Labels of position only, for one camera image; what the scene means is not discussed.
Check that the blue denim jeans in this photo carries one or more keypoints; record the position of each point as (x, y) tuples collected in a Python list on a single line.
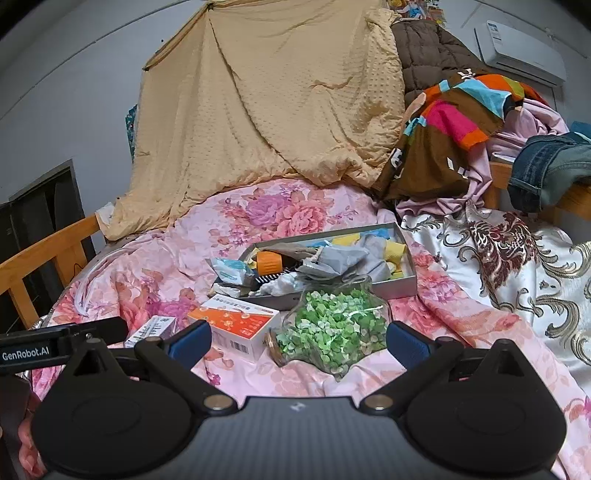
[(546, 168)]

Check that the striped pastel cloth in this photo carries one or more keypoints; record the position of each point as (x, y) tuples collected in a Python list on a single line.
[(384, 256)]

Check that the tan dotted blanket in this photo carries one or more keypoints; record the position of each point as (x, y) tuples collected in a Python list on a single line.
[(249, 91)]

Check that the grey shallow cardboard box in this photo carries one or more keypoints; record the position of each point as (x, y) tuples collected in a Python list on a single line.
[(403, 285)]

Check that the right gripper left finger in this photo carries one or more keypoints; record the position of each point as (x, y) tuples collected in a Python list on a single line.
[(170, 362)]

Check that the white gold brocade cloth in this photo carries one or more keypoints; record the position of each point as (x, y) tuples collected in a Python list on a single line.
[(520, 265)]

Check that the white air conditioner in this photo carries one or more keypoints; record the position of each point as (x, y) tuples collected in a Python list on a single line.
[(511, 50)]

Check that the white blue medicine box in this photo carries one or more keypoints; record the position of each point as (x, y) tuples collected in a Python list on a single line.
[(156, 326)]

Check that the blue white wipes packet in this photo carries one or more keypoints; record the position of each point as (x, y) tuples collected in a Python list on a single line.
[(232, 272)]

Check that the orange plastic bowl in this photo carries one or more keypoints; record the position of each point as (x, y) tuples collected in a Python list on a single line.
[(272, 263)]

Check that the brown quilted jacket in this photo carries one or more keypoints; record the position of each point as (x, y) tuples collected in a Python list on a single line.
[(430, 54)]

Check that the black white striped sock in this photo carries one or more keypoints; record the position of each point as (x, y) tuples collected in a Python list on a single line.
[(260, 280)]

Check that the person's left hand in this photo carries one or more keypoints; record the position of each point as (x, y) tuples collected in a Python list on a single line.
[(19, 455)]

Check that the orange white medicine box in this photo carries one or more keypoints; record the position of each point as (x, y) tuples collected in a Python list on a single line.
[(237, 325)]

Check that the grey cloth mask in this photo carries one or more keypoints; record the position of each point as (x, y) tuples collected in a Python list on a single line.
[(332, 262)]

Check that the colourful brown patchwork garment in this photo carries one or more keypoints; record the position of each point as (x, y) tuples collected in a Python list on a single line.
[(457, 115)]

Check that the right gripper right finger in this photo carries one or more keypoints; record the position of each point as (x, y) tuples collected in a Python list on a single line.
[(425, 361)]

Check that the bag of green pieces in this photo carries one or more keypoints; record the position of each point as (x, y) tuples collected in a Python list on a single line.
[(332, 328)]

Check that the pink floral bedsheet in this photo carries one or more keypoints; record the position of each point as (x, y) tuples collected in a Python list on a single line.
[(165, 272)]

